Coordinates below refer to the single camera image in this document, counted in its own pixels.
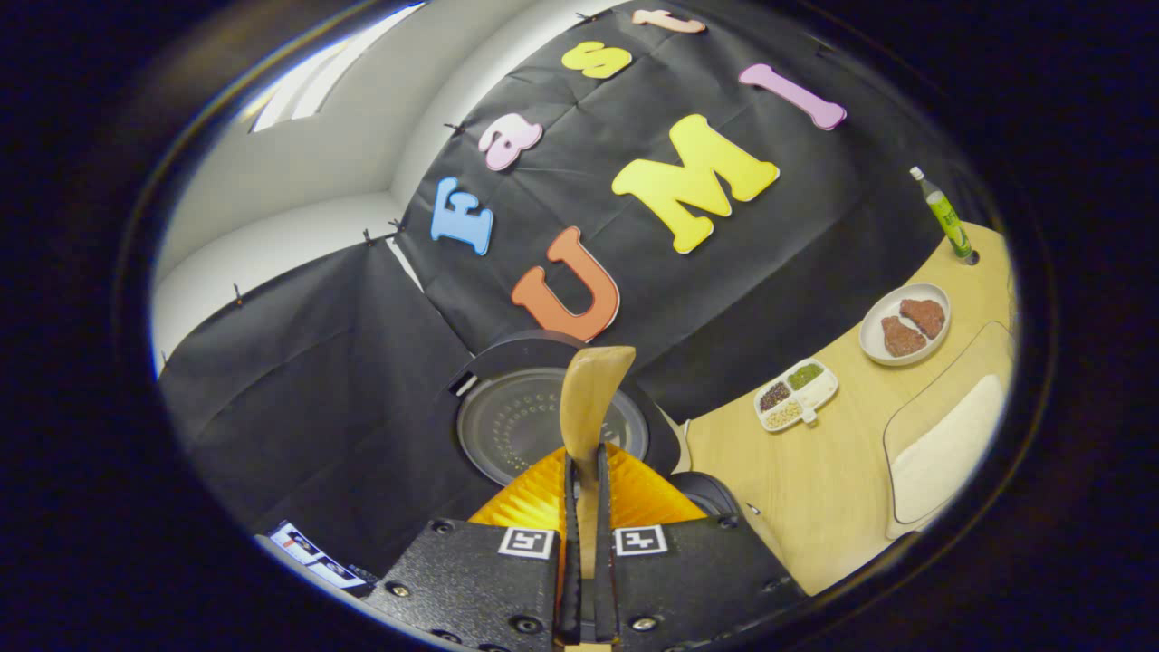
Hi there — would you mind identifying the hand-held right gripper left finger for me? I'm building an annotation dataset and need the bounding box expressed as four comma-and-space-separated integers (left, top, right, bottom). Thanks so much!
367, 444, 582, 652

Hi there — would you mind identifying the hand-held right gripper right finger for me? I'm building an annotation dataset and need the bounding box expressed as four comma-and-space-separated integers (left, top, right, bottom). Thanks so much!
593, 442, 807, 652

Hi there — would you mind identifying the black rice cooker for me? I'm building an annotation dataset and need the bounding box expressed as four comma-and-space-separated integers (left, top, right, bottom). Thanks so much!
448, 330, 752, 544

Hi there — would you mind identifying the wooden spoon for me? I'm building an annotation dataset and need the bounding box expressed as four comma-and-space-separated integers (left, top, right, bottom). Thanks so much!
559, 345, 637, 580

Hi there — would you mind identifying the computer monitor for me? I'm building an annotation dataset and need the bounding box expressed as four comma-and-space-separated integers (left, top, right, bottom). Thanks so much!
269, 520, 377, 591

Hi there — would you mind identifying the white divided grain dish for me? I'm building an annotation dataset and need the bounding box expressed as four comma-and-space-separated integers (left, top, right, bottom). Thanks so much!
753, 358, 840, 433

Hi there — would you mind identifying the black backdrop cloth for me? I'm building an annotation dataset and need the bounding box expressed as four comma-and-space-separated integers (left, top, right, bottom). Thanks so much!
156, 0, 997, 580

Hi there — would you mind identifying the white round plate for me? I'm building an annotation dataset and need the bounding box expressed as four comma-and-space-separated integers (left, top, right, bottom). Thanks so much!
858, 282, 952, 367

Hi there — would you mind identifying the brown meat piece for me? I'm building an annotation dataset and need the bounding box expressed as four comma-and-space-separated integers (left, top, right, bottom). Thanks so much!
899, 298, 946, 340
881, 315, 928, 359

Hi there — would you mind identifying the green tea bottle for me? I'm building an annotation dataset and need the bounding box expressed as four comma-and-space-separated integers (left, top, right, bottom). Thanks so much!
909, 166, 979, 265

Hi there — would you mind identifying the large ceiling light panel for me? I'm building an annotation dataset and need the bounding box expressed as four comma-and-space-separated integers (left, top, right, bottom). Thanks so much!
249, 0, 426, 134

